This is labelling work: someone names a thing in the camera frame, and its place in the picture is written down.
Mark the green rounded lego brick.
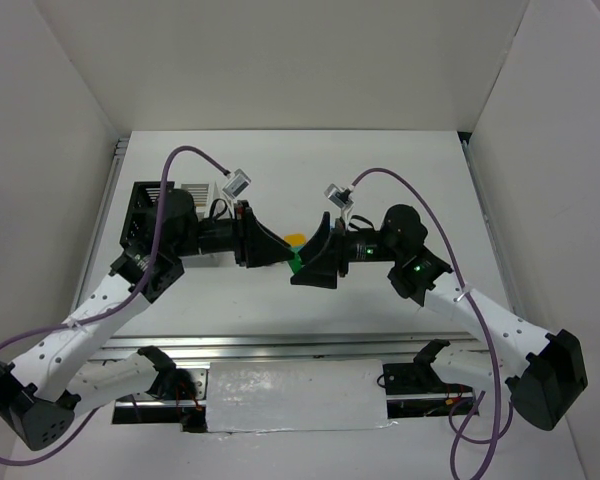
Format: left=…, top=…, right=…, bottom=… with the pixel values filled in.
left=288, top=252, right=303, bottom=274

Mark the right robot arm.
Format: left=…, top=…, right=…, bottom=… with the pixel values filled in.
left=291, top=204, right=588, bottom=431

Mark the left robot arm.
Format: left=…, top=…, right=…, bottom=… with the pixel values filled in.
left=0, top=182, right=294, bottom=451

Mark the yellow oval lego brick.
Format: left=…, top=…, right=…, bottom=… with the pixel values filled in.
left=284, top=233, right=306, bottom=247

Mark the white slotted container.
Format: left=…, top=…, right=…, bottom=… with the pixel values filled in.
left=179, top=181, right=228, bottom=269

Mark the black slotted container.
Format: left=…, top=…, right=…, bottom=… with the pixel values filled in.
left=120, top=181, right=160, bottom=256

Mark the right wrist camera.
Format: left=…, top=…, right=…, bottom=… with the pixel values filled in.
left=325, top=184, right=354, bottom=227

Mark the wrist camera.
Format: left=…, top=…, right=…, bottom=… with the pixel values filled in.
left=222, top=169, right=251, bottom=200
left=325, top=184, right=354, bottom=227

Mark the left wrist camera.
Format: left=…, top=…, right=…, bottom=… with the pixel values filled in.
left=222, top=169, right=251, bottom=200

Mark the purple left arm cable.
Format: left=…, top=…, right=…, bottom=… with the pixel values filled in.
left=0, top=145, right=231, bottom=464

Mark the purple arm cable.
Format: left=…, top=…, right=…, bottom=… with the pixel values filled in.
left=349, top=167, right=514, bottom=474
left=0, top=145, right=231, bottom=464

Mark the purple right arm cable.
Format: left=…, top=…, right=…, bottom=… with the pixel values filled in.
left=349, top=167, right=514, bottom=474

